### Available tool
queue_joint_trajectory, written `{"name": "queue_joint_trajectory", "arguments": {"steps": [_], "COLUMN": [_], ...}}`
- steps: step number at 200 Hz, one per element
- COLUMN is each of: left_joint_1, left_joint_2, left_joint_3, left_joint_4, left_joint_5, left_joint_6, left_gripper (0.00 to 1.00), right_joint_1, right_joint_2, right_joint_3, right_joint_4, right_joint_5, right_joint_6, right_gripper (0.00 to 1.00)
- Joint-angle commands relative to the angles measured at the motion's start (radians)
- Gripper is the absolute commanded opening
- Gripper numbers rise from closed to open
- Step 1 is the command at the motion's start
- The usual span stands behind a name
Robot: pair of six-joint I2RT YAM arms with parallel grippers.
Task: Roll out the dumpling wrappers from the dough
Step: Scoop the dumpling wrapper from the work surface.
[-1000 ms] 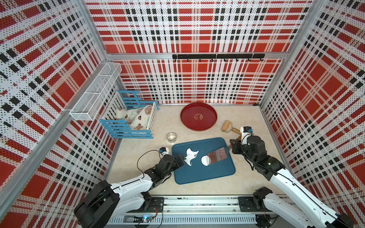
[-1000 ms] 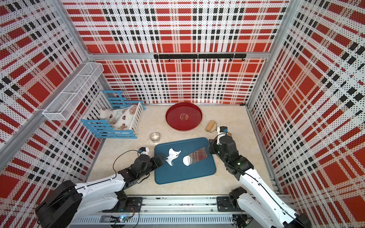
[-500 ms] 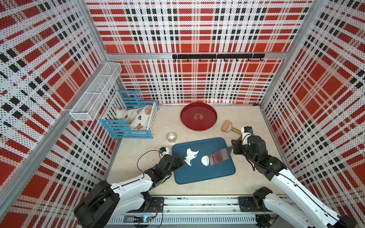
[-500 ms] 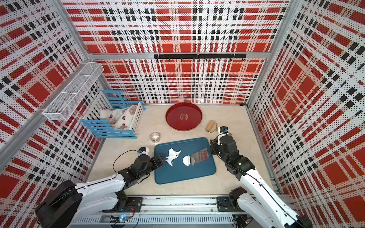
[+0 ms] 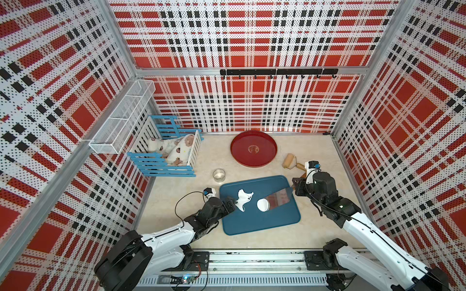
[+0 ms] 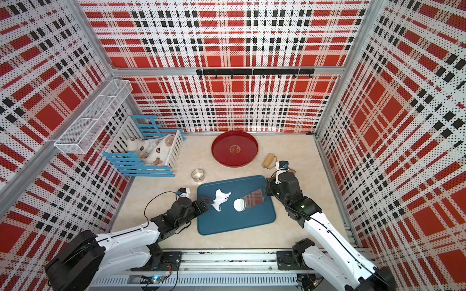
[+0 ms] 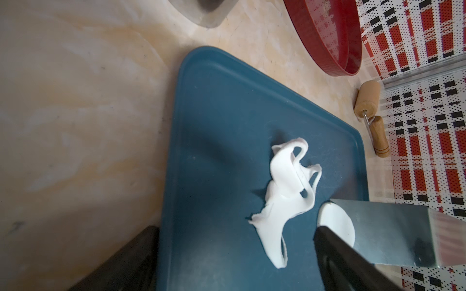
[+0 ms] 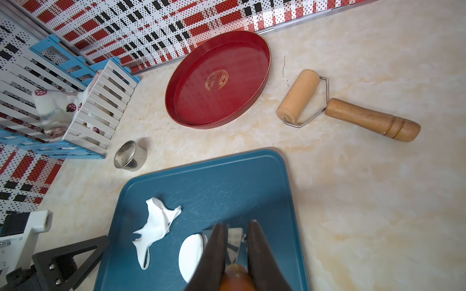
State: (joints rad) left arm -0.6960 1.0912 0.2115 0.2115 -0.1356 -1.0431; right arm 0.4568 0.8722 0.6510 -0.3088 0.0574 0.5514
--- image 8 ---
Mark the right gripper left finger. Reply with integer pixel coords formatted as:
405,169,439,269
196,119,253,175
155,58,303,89
185,224,228,291

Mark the round red tray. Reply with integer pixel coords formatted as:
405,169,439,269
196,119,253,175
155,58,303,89
165,31,271,129

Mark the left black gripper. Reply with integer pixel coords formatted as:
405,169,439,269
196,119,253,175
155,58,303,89
5,235,109,291

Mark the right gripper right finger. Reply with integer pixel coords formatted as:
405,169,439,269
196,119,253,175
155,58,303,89
246,220,292,291

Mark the teal plastic tray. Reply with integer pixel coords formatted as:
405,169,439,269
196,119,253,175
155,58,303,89
95,149,309,291

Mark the baby doll in crib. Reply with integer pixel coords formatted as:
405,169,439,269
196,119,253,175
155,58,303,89
31,70,102,139

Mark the wooden rolling pin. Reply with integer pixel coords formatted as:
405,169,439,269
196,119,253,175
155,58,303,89
276,69,421,143

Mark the white dough piece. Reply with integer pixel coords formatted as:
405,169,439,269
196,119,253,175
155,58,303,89
132,198,182,270

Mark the round cut dough wrapper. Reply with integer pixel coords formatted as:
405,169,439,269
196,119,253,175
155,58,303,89
178,234,205,283

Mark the blue white toy crib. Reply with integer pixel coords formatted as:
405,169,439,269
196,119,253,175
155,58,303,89
1,35,140,159

